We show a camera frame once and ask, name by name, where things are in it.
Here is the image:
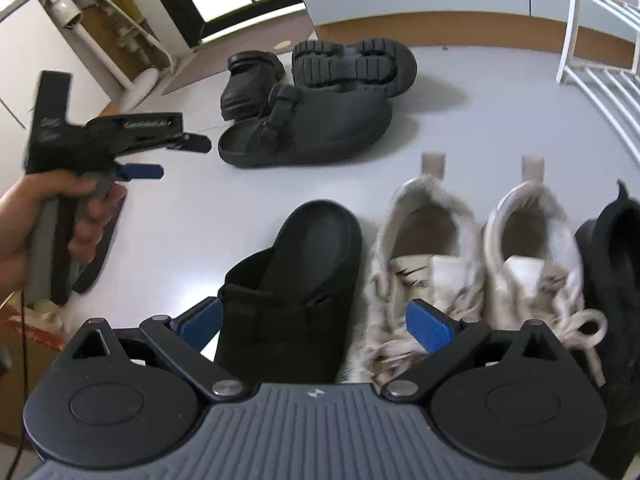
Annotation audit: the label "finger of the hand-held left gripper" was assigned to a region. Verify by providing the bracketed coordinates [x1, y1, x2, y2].
[115, 163, 165, 182]
[166, 132, 214, 154]

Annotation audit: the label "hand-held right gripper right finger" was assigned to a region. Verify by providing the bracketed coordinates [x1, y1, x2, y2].
[382, 299, 561, 402]

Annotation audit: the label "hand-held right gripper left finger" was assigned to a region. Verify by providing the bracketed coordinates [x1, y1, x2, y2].
[72, 298, 249, 402]

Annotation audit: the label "white printed sneaker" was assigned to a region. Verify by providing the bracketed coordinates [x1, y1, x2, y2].
[350, 152, 487, 386]
[482, 155, 608, 386]

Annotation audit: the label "glossy black chunky clog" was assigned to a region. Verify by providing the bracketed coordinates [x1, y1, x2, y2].
[220, 50, 286, 122]

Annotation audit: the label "black strapped clog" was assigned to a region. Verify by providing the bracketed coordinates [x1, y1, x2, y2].
[214, 200, 364, 386]

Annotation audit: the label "black platform clog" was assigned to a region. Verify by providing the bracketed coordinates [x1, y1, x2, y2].
[291, 40, 418, 98]
[217, 84, 393, 168]

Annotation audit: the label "black lace-up sneaker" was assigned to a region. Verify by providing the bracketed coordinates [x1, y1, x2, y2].
[574, 180, 640, 480]

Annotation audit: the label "white metal shoe rack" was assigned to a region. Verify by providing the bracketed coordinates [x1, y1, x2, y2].
[555, 0, 640, 161]

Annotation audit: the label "person's left hand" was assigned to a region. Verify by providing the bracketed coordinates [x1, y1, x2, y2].
[0, 168, 129, 294]

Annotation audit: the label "white standing fan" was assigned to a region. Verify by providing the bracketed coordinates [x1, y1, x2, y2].
[0, 0, 162, 113]

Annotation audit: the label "worn cardboard box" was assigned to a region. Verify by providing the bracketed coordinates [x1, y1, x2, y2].
[0, 305, 66, 411]

